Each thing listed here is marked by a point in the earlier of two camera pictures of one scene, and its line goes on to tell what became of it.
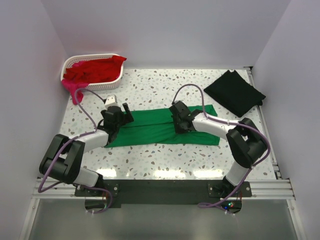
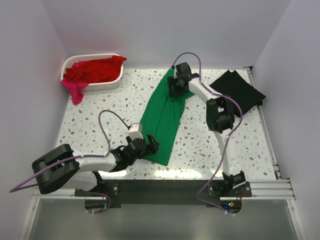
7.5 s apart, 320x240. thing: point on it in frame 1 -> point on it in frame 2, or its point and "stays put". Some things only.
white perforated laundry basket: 96,86 stays put
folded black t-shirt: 234,93 stays put
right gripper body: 179,129 -> 175,82
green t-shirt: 155,127 -> 161,118
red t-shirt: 102,70 stays put
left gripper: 126,118 -> 152,148
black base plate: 157,193 stays put
